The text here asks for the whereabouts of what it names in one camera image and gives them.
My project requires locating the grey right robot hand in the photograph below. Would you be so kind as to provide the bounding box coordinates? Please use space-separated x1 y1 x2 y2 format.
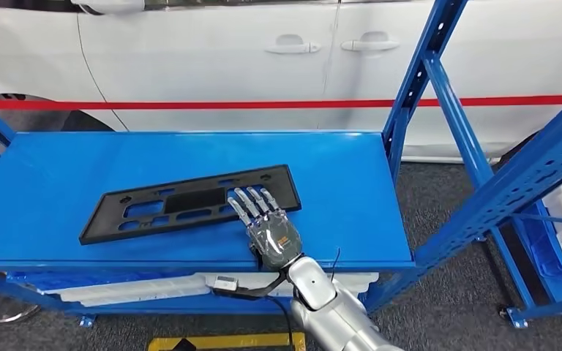
226 186 304 272

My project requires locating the black perforated plastic panel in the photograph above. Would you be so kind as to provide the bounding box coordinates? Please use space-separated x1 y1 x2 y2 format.
78 165 303 246

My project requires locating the blue metal shelf rack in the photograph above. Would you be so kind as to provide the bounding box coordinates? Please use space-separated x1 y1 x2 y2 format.
489 165 562 331
0 0 562 331

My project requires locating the red barrier belt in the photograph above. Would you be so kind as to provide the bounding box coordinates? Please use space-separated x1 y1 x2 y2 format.
0 94 562 111

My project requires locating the white car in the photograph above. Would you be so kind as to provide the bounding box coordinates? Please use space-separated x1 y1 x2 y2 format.
0 0 562 163

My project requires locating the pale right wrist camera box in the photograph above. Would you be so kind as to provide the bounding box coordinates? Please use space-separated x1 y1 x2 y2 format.
211 275 287 301

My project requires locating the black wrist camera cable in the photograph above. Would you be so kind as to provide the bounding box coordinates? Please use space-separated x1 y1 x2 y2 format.
266 296 296 351

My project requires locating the chrome stanchion post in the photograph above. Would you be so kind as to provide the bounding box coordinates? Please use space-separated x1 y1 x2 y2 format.
0 290 40 325

